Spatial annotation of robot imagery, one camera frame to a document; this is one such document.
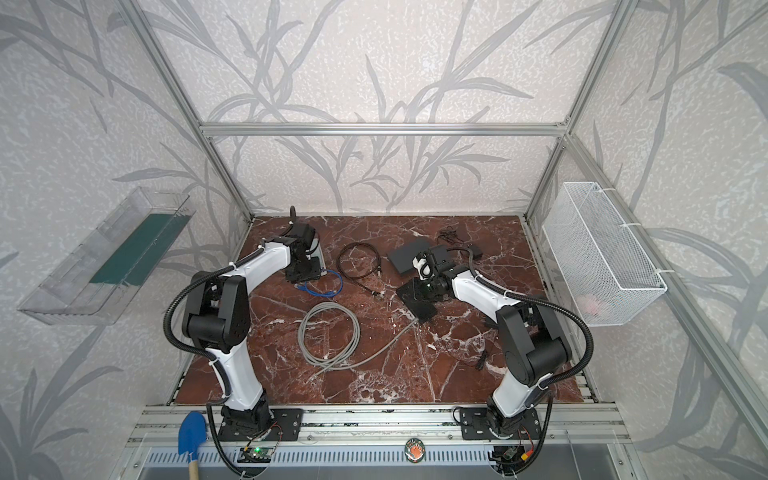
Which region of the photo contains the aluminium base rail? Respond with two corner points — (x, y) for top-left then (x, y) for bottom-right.
(126, 403), (631, 447)

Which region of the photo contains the black ribbed router box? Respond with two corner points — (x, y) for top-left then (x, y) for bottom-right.
(396, 278), (437, 324)

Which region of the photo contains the black cable with green plug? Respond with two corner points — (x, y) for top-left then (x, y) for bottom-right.
(335, 241), (385, 298)

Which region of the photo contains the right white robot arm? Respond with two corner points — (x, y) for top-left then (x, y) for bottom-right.
(398, 245), (595, 440)

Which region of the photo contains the pink item in basket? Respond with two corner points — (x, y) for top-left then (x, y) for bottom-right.
(576, 294), (608, 318)

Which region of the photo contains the white wire mesh basket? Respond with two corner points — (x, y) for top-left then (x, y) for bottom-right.
(542, 182), (667, 327)

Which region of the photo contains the red round button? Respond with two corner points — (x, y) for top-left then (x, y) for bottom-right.
(404, 438), (426, 464)

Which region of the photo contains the blue cable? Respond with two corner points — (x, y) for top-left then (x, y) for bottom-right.
(293, 268), (345, 299)

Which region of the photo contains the dark grey network switch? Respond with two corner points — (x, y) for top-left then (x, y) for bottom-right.
(387, 238), (432, 275)

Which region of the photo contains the blue shovel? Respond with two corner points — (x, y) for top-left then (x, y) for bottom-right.
(177, 411), (207, 480)

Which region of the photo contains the clear plastic wall bin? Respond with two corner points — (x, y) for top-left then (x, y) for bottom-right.
(18, 187), (196, 326)

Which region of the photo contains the green circuit board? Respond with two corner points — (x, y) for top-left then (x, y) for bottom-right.
(237, 446), (274, 464)

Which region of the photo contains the grey ethernet cable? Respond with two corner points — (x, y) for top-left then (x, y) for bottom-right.
(296, 301), (418, 373)

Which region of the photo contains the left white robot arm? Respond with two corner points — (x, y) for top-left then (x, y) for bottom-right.
(163, 219), (322, 437)

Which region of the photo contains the black power adapter with cable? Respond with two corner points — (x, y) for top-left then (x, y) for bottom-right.
(436, 226), (483, 260)

